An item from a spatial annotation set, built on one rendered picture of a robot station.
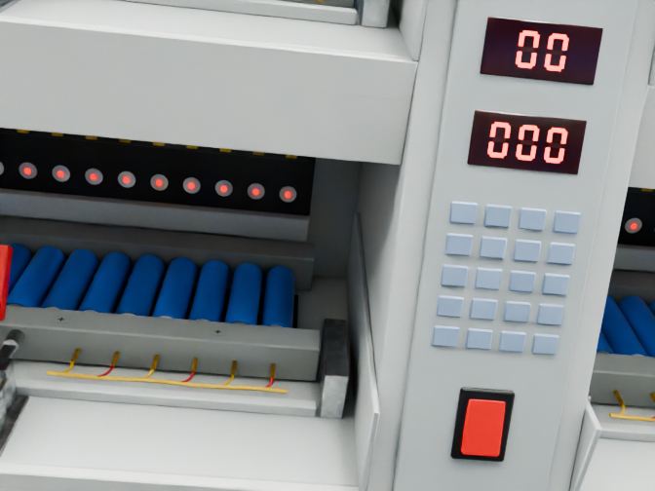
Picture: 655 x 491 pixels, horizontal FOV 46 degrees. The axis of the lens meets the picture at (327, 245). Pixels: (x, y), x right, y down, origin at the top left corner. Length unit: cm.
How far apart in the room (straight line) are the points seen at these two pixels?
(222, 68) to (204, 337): 15
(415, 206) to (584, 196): 7
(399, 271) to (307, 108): 8
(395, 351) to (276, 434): 9
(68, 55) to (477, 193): 17
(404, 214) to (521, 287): 6
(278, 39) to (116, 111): 7
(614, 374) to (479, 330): 13
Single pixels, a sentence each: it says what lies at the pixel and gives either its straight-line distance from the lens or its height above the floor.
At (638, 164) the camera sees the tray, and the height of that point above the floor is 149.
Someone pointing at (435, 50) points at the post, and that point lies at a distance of 31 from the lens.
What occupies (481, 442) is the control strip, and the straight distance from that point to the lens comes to 35.
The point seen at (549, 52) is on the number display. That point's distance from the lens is 32.
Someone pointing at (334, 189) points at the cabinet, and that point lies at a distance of 52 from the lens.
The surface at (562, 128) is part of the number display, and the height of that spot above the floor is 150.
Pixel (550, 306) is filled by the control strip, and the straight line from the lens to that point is 34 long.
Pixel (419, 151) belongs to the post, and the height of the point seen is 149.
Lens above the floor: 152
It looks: 13 degrees down
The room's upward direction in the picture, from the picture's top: 6 degrees clockwise
